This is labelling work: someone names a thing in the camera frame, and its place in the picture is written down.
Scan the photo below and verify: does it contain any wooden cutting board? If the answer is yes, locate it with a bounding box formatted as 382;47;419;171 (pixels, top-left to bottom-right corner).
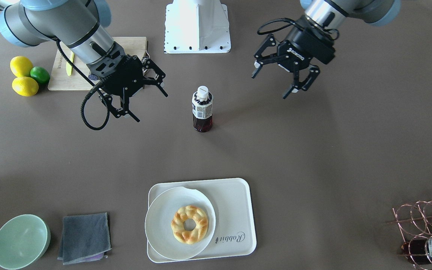
48;36;148;91

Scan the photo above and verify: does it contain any white plate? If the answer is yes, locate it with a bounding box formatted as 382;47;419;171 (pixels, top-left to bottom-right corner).
145;187;216;260

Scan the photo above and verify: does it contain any whole lemon near board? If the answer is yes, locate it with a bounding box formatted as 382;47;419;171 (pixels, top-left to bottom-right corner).
10;56;34;77

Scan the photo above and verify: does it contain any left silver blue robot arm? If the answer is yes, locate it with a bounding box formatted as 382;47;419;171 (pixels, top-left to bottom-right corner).
252;0;401;99

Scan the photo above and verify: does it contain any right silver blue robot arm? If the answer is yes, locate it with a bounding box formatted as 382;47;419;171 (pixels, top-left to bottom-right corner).
0;0;167;119

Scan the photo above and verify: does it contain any braided ring donut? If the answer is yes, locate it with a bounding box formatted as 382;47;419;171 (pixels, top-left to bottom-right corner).
171;205;209;245

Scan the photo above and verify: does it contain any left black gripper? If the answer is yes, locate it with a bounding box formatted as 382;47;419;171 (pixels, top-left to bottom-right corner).
251;16;336;100

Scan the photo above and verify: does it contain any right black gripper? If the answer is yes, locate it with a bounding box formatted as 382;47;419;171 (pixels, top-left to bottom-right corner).
87;42;168;123

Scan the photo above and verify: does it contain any grey folded cloth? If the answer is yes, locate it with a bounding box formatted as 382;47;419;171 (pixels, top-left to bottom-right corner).
58;212;111;265

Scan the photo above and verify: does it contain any mint green bowl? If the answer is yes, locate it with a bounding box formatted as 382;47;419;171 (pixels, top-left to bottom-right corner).
0;214;50;270

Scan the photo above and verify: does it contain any green lime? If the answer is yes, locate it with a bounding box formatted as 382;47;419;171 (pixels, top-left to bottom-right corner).
30;66;50;84

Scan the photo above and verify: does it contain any yellow plastic knife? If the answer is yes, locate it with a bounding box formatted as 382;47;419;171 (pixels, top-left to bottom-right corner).
66;51;75;77

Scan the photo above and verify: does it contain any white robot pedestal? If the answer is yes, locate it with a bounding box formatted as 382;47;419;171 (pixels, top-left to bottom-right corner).
163;0;231;54

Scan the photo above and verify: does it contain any cream serving tray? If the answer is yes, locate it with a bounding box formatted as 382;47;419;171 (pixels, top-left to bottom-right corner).
145;178;257;263

